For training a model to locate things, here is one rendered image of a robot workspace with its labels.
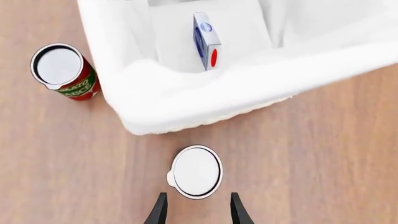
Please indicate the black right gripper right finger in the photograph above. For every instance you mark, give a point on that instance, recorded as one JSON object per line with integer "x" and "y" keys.
{"x": 239, "y": 213}

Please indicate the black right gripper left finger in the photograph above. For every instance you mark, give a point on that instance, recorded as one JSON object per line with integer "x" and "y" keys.
{"x": 158, "y": 213}

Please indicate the white-lidded soup tin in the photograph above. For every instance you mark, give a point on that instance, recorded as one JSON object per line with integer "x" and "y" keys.
{"x": 196, "y": 171}

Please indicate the white basket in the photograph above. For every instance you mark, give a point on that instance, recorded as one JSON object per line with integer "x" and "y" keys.
{"x": 236, "y": 77}

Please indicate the blue-white cream cheese box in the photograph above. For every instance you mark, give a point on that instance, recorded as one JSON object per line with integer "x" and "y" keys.
{"x": 206, "y": 39}

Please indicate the red tomato sauce tin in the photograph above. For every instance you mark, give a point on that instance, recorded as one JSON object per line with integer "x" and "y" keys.
{"x": 62, "y": 70}

